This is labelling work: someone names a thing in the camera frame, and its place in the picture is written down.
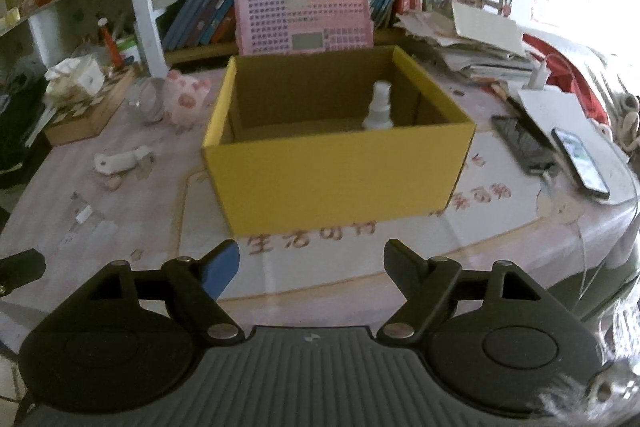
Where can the black phone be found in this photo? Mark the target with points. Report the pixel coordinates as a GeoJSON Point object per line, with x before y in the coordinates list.
{"type": "Point", "coordinates": [522, 142]}

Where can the white notebook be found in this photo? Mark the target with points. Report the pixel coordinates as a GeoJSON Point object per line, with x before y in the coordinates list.
{"type": "Point", "coordinates": [550, 112]}

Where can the black bag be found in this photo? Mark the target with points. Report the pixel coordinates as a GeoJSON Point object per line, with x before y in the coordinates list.
{"type": "Point", "coordinates": [20, 122]}

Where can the row of colourful books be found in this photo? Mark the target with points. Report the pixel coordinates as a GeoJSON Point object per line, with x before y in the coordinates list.
{"type": "Point", "coordinates": [210, 17]}

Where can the small white scrap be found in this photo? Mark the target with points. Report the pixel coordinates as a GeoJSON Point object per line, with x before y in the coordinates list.
{"type": "Point", "coordinates": [83, 214]}

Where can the yellow cardboard box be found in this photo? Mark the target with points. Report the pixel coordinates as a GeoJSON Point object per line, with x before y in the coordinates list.
{"type": "Point", "coordinates": [325, 177]}

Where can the pile of loose papers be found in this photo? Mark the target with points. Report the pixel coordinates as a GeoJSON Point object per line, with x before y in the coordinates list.
{"type": "Point", "coordinates": [480, 32]}

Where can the small white plush toy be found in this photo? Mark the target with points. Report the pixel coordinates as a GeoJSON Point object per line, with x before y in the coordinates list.
{"type": "Point", "coordinates": [120, 161]}

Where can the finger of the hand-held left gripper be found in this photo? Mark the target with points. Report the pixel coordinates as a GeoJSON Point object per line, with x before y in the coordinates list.
{"type": "Point", "coordinates": [20, 269]}

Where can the fuzzy grey cloth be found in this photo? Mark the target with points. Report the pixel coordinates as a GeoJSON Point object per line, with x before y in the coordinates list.
{"type": "Point", "coordinates": [615, 357]}

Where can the pink learning tablet board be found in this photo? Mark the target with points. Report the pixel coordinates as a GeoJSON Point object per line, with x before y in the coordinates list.
{"type": "Point", "coordinates": [300, 17]}

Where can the orange stick white cap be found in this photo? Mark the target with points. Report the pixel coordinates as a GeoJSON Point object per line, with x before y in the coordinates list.
{"type": "Point", "coordinates": [109, 42]}

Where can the white tissue pack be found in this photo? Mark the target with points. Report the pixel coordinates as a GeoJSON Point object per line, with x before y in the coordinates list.
{"type": "Point", "coordinates": [75, 77]}

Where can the white and green box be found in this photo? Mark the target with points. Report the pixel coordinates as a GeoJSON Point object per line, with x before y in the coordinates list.
{"type": "Point", "coordinates": [130, 51]}

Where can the white spray bottle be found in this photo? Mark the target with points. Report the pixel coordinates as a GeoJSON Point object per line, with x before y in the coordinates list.
{"type": "Point", "coordinates": [380, 112]}

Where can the red cloth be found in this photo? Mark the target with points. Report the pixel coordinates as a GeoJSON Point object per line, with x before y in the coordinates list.
{"type": "Point", "coordinates": [570, 77]}

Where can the smartphone with lit screen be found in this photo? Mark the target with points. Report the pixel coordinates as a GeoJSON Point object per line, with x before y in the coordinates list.
{"type": "Point", "coordinates": [580, 159]}

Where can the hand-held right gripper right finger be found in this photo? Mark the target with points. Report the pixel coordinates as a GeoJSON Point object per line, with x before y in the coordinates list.
{"type": "Point", "coordinates": [400, 267]}

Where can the white charger plug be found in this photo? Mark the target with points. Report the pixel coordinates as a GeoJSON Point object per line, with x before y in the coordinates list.
{"type": "Point", "coordinates": [537, 77]}

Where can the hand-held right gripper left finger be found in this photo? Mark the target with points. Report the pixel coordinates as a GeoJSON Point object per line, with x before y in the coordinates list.
{"type": "Point", "coordinates": [222, 269]}

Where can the wooden chessboard box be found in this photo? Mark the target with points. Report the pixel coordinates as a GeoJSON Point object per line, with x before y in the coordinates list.
{"type": "Point", "coordinates": [100, 107]}

